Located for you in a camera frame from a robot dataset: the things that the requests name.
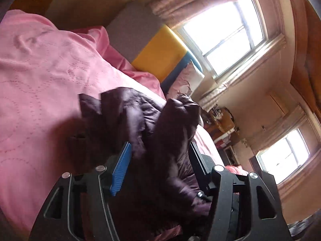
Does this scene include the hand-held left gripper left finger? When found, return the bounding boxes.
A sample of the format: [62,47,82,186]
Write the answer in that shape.
[29,142,132,241]

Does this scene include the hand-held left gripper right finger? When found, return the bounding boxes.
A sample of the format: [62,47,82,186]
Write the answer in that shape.
[188,142,294,241]

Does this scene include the purple puffer jacket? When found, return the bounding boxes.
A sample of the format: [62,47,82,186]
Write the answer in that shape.
[66,87,241,241]

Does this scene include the red velvet blanket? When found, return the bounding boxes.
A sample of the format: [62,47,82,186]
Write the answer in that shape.
[224,164,249,179]

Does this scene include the cluttered wooden desk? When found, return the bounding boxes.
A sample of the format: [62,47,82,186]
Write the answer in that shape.
[205,107,242,142]

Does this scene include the small window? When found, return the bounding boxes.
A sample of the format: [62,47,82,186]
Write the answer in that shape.
[256,128,312,179]

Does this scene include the deer print pillow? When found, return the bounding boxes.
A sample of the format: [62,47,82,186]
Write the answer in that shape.
[168,61,205,101]

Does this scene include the pink curtain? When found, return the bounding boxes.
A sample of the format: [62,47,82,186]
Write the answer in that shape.
[251,103,308,146]
[198,34,287,111]
[150,0,276,29]

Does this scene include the yellow grey teal headboard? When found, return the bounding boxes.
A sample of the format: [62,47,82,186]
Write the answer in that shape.
[105,1,204,91]

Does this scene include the pink bedsheet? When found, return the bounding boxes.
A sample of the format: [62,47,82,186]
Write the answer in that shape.
[0,9,226,241]

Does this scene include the large window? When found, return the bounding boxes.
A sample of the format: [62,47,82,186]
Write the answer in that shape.
[176,0,268,79]

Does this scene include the wooden wardrobe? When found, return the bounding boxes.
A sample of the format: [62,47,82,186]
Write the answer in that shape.
[288,0,321,121]

